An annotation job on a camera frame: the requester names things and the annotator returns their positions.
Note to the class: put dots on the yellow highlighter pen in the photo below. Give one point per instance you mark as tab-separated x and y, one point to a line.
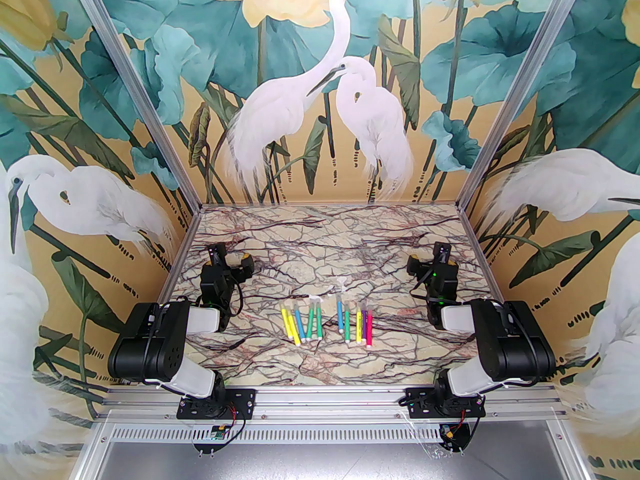
295	329
359	328
287	324

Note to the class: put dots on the purple highlighter pen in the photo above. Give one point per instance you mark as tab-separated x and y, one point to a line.
365	318

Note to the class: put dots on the blue highlighter pen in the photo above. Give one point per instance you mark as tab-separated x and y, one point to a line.
340	315
300	324

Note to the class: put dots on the pink highlighter pen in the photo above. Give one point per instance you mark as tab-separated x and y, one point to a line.
369	333

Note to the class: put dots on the green highlighter pen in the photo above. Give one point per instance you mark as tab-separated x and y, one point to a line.
320	324
310	323
346	325

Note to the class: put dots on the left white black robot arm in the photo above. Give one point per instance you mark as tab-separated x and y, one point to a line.
145	343

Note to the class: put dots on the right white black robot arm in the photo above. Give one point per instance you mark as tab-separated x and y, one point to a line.
515	343

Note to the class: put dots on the small green circuit board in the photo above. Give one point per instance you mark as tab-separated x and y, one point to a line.
218	433

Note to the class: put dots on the circuit board with yellow connector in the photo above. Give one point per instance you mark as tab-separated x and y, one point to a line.
450	434

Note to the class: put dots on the perforated metal strip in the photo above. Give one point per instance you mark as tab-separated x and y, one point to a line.
325	433

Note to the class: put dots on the grey metal panel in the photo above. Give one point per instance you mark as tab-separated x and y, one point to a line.
325	463

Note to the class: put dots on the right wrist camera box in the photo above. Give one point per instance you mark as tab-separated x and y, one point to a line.
442	254

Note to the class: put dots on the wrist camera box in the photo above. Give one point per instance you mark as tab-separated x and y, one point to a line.
442	254
218	254

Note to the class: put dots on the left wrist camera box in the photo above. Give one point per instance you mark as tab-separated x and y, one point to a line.
218	254

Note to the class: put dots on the aluminium table edge rail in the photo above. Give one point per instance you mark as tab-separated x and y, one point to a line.
187	238
330	206
473	238

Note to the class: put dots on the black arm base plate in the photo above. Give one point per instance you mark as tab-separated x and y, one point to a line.
245	400
417	403

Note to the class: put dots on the wide aluminium mounting rail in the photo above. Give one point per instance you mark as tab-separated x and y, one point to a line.
325	403

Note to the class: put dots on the clear acrylic bracket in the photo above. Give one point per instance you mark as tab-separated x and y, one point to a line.
457	450

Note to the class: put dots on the aluminium frame post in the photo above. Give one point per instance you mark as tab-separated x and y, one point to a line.
140	88
521	88

